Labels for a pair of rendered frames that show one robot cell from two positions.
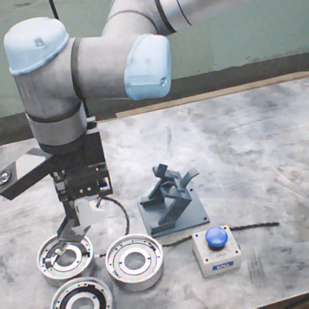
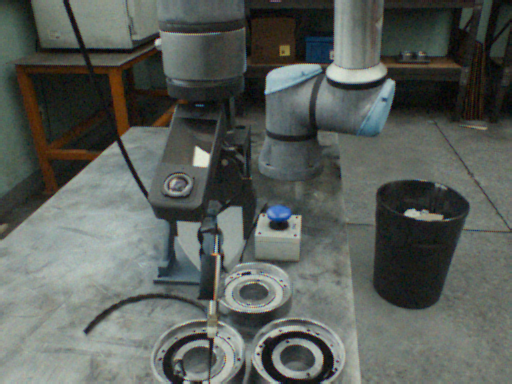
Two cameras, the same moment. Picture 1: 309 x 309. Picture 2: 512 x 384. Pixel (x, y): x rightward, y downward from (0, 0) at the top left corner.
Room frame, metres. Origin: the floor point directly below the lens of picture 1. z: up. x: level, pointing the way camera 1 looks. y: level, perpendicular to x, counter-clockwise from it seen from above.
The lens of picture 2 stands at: (0.31, 0.51, 1.23)
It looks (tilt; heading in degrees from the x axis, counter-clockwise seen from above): 27 degrees down; 289
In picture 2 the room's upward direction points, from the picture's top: 1 degrees counter-clockwise
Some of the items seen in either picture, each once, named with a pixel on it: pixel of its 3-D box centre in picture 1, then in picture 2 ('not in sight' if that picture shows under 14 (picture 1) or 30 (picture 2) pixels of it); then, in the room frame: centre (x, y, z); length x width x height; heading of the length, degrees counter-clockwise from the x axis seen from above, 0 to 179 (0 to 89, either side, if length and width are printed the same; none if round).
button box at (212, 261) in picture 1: (218, 250); (279, 234); (0.47, -0.10, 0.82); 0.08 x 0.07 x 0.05; 101
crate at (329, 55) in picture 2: not in sight; (336, 47); (0.92, -3.53, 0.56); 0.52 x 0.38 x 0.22; 8
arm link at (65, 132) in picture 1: (57, 118); (200, 54); (0.49, 0.13, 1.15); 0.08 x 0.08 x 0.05
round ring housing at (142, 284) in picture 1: (135, 263); (253, 296); (0.46, 0.06, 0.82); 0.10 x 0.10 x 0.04
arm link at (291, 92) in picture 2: not in sight; (295, 97); (0.53, -0.42, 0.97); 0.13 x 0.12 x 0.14; 171
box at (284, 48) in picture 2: not in sight; (274, 38); (1.44, -3.40, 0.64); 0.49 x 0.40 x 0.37; 16
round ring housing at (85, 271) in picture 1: (67, 260); (199, 364); (0.49, 0.19, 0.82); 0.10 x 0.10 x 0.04
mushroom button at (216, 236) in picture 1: (216, 242); (278, 222); (0.47, -0.09, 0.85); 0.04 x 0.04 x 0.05
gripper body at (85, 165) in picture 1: (75, 161); (210, 135); (0.48, 0.12, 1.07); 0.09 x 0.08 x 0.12; 102
